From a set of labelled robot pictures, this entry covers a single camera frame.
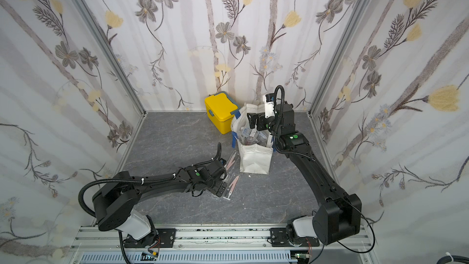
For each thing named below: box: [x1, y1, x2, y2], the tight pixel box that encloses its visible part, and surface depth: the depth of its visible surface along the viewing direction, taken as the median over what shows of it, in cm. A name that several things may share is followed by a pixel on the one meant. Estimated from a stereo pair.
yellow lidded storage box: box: [204, 91, 241, 135], surface depth 109 cm
